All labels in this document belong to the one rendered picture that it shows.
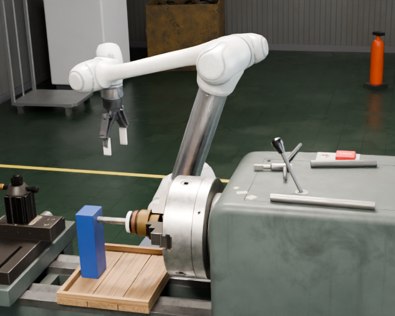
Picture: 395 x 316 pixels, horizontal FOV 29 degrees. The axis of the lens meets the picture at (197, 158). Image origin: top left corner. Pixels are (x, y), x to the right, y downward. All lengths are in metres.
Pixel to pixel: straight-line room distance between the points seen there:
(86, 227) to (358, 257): 0.88
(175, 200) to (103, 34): 6.15
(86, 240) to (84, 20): 6.03
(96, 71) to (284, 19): 7.67
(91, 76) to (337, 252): 1.15
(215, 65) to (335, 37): 7.87
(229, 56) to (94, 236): 0.72
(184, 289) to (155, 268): 0.12
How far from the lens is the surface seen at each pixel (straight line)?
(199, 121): 2.56
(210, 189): 2.24
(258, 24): 10.37
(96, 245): 2.46
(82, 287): 2.47
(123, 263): 2.59
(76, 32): 8.41
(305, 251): 2.07
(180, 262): 2.25
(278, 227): 2.05
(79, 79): 2.73
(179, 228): 2.20
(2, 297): 2.45
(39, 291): 2.52
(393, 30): 10.19
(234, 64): 2.45
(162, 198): 2.38
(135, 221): 2.37
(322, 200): 2.05
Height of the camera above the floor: 2.06
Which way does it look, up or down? 19 degrees down
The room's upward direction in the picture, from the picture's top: 2 degrees counter-clockwise
